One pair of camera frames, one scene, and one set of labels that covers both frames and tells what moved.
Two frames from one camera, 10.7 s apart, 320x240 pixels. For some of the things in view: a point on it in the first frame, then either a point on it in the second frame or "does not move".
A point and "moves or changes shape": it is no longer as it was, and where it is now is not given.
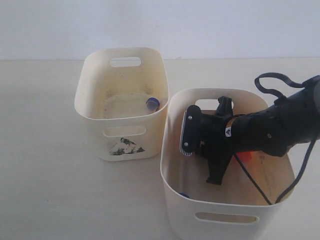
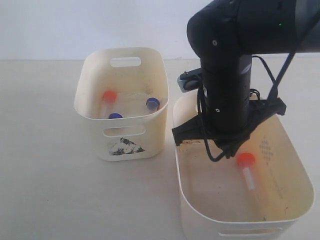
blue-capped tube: (153, 104) does not move
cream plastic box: (236, 209) moves or changes shape
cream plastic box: (112, 87) does not move
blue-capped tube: (184, 194) -> (115, 115)
